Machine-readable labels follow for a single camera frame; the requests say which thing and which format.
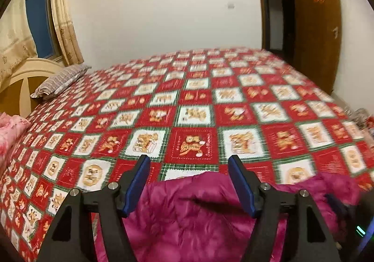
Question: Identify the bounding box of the cream wooden headboard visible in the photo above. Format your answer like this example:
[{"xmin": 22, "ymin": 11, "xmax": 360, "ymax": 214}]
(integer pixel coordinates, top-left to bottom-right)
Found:
[{"xmin": 1, "ymin": 58, "xmax": 64, "ymax": 118}]

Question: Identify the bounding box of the clothes pile on floor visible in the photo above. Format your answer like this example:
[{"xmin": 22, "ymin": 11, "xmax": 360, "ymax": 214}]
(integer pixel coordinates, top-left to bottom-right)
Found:
[{"xmin": 349, "ymin": 108, "xmax": 373, "ymax": 138}]

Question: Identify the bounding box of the magenta puffer jacket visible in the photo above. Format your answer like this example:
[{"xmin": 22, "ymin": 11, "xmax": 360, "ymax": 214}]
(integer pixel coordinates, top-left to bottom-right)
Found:
[{"xmin": 93, "ymin": 171, "xmax": 361, "ymax": 262}]

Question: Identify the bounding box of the pink floral quilt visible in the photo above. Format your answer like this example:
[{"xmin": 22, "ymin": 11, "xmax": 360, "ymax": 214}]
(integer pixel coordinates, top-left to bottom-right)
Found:
[{"xmin": 0, "ymin": 112, "xmax": 30, "ymax": 173}]

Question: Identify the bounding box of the brown wooden door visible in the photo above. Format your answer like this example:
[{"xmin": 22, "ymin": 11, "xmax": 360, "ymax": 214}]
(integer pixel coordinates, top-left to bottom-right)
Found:
[{"xmin": 294, "ymin": 0, "xmax": 342, "ymax": 94}]

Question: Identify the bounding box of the beige floral curtain left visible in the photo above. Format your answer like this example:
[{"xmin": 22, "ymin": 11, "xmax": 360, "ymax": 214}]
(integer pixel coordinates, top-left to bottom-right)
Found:
[{"xmin": 0, "ymin": 0, "xmax": 38, "ymax": 83}]

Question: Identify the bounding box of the beige floral curtain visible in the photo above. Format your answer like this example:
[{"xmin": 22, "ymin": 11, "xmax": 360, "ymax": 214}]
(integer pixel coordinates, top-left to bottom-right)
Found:
[
  {"xmin": 0, "ymin": 0, "xmax": 38, "ymax": 83},
  {"xmin": 50, "ymin": 0, "xmax": 84, "ymax": 66}
]

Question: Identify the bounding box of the red patchwork bear bedspread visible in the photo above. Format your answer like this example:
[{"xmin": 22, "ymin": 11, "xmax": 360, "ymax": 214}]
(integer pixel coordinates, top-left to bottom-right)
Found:
[{"xmin": 1, "ymin": 48, "xmax": 373, "ymax": 261}]

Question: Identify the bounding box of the metal door handle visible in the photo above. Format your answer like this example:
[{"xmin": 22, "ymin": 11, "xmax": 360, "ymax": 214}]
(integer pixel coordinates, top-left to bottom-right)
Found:
[{"xmin": 332, "ymin": 26, "xmax": 339, "ymax": 39}]

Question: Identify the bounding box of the beige floral curtain right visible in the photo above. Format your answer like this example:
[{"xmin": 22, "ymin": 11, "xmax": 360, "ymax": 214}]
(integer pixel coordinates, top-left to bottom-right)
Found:
[{"xmin": 50, "ymin": 0, "xmax": 84, "ymax": 66}]

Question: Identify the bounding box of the window with blue glass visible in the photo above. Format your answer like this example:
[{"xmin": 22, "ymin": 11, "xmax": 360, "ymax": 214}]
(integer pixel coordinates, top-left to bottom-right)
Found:
[{"xmin": 25, "ymin": 0, "xmax": 61, "ymax": 61}]

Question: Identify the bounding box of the striped grey pillow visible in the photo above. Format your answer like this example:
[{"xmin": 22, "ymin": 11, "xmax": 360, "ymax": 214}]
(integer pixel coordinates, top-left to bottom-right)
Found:
[{"xmin": 30, "ymin": 64, "xmax": 91, "ymax": 101}]

